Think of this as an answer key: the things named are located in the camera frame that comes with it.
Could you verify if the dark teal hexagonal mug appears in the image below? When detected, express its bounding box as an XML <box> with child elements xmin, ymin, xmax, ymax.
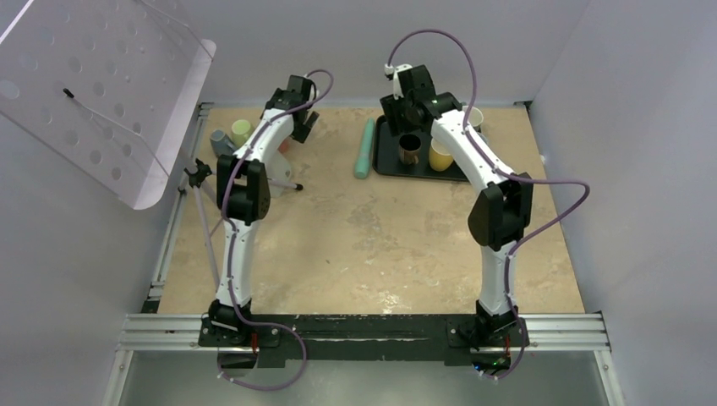
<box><xmin>210</xmin><ymin>129</ymin><xmax>238</xmax><ymax>157</ymax></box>

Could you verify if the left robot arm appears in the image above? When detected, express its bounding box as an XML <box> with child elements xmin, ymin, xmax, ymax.
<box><xmin>207</xmin><ymin>75</ymin><xmax>319</xmax><ymax>346</ymax></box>

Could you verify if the light green mug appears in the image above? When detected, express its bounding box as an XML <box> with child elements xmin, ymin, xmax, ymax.
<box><xmin>231</xmin><ymin>119</ymin><xmax>254</xmax><ymax>148</ymax></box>

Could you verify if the black plastic tray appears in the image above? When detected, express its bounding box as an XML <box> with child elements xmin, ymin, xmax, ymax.
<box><xmin>372</xmin><ymin>113</ymin><xmax>484</xmax><ymax>190</ymax></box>

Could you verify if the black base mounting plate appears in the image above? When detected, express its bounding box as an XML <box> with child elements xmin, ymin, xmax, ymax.
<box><xmin>198</xmin><ymin>314</ymin><xmax>529</xmax><ymax>369</ymax></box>

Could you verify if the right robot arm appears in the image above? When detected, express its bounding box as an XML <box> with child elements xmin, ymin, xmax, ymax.
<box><xmin>380</xmin><ymin>64</ymin><xmax>533</xmax><ymax>347</ymax></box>

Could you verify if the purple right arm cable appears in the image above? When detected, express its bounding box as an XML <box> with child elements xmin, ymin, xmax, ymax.
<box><xmin>386</xmin><ymin>30</ymin><xmax>592</xmax><ymax>382</ymax></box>

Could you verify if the yellow mug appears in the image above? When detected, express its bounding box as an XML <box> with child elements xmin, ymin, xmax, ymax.
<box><xmin>428</xmin><ymin>138</ymin><xmax>454</xmax><ymax>173</ymax></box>

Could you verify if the small camera tripod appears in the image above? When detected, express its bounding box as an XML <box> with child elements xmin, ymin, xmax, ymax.
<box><xmin>163</xmin><ymin>179</ymin><xmax>309</xmax><ymax>302</ymax></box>

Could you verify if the white cup on table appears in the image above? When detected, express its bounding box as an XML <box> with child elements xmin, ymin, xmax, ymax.
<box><xmin>462</xmin><ymin>106</ymin><xmax>484</xmax><ymax>133</ymax></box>

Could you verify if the aluminium frame rail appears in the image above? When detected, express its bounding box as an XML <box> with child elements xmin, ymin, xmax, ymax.
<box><xmin>103</xmin><ymin>107</ymin><xmax>624</xmax><ymax>405</ymax></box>

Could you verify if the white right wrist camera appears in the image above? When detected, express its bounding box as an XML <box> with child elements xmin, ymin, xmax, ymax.
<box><xmin>384</xmin><ymin>63</ymin><xmax>413</xmax><ymax>100</ymax></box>

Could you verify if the clear perforated acrylic panel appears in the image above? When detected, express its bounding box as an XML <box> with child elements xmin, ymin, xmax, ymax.
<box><xmin>1</xmin><ymin>1</ymin><xmax>216</xmax><ymax>210</ymax></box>

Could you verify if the brown mug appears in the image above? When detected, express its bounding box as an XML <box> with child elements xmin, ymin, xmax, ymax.
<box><xmin>398</xmin><ymin>134</ymin><xmax>422</xmax><ymax>166</ymax></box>

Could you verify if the pink mug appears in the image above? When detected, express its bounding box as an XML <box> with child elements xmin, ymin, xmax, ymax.
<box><xmin>278</xmin><ymin>139</ymin><xmax>290</xmax><ymax>153</ymax></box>

